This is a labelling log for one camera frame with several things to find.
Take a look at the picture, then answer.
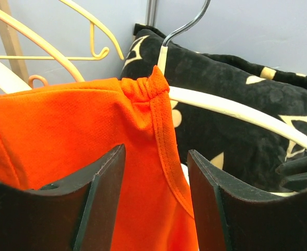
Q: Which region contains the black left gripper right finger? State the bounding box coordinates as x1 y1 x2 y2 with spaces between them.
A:
187 150 307 250

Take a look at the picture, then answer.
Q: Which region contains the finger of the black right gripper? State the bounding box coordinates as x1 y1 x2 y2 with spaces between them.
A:
276 156 307 191

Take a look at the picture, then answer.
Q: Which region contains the wooden clothes rack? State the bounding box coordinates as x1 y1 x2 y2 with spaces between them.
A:
0 0 29 83

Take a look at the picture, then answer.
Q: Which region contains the black floral blanket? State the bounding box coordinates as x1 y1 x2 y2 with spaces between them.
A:
121 23 307 193

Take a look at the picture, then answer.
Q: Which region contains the metal corner post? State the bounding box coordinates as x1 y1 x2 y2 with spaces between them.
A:
146 0 159 26

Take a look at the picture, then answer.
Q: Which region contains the pink hanger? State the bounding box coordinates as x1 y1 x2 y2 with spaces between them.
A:
0 10 84 94

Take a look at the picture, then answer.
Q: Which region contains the cream hanger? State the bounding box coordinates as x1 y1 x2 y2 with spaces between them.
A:
157 1 307 149

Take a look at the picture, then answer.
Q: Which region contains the orange t shirt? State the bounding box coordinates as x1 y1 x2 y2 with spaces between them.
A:
0 67 198 250

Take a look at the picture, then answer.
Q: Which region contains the yellow hanger with metal hook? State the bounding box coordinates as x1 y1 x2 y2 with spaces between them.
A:
0 0 124 62

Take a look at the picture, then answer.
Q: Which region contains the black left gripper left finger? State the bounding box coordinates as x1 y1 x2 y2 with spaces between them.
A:
0 145 126 250

